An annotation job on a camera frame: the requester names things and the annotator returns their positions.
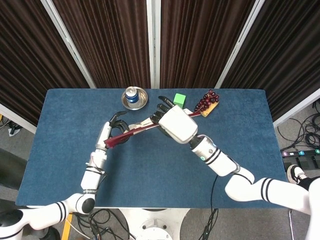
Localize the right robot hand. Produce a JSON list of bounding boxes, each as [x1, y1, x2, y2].
[[150, 95, 199, 145]]

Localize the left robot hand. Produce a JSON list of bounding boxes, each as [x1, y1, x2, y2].
[[95, 111, 131, 152]]

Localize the red ribbed paper folding fan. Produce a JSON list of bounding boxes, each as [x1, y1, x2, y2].
[[104, 109, 202, 150]]

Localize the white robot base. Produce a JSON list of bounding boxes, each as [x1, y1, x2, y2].
[[119, 207, 191, 240]]

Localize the green cube block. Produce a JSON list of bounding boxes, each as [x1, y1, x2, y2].
[[172, 92, 188, 109]]

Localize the dark red grape bunch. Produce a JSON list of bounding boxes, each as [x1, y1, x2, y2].
[[192, 89, 222, 117]]

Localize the round metal bowl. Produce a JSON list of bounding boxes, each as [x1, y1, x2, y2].
[[121, 86, 149, 111]]

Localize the blue silver drink can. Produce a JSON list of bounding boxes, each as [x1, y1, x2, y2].
[[125, 86, 140, 104]]

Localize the blue table cloth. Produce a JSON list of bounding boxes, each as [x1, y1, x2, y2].
[[15, 88, 294, 209]]

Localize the brown pleated curtain panel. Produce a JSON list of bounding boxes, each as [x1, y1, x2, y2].
[[0, 0, 91, 127], [51, 0, 152, 89], [159, 0, 256, 89], [220, 0, 320, 122]]

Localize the yellow floor tape strip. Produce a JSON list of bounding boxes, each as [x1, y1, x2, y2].
[[60, 212, 74, 240]]

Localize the white black sneaker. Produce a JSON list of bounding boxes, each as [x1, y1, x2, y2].
[[286, 164, 308, 185]]

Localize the black foot pedal strip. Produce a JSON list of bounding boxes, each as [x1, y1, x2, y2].
[[280, 148, 320, 172]]

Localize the black trouser leg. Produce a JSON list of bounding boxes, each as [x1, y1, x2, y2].
[[298, 175, 320, 192]]

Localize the white partition frame post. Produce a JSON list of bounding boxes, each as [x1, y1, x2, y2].
[[145, 0, 162, 89], [214, 0, 266, 89], [40, 0, 97, 89]]

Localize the white partition base rail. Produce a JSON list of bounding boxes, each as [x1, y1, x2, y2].
[[0, 103, 38, 135], [272, 93, 320, 129]]

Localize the black floor cable bundle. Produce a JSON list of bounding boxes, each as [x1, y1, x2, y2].
[[71, 208, 131, 240]]

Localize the black hanging cable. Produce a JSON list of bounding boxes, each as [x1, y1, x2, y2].
[[199, 174, 219, 240]]

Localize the black coiled floor cables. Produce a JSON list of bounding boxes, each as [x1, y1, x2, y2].
[[276, 99, 320, 151]]

